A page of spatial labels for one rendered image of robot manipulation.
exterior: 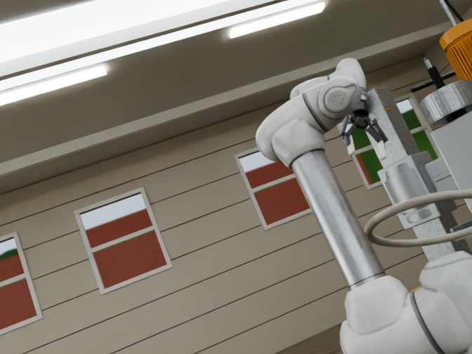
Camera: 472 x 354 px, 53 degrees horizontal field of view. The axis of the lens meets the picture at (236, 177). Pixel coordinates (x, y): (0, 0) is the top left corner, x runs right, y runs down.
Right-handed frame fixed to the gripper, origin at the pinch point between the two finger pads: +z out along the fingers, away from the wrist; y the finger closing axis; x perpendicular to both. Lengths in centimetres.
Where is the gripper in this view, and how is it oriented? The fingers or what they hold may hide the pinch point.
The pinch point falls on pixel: (367, 153)
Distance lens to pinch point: 175.7
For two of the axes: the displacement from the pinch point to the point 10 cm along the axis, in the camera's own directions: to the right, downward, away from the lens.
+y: 9.3, 1.1, 3.6
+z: 0.7, 8.9, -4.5
